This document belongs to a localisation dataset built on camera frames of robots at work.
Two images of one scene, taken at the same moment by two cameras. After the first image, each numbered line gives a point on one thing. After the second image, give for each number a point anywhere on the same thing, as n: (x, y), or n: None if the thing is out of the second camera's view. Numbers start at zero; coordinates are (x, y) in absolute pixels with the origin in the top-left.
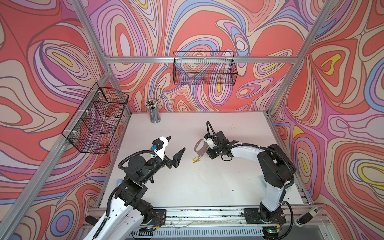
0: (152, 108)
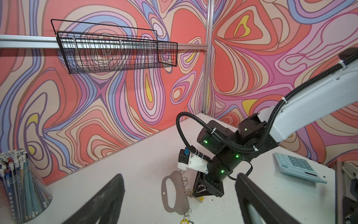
0: (24, 193)
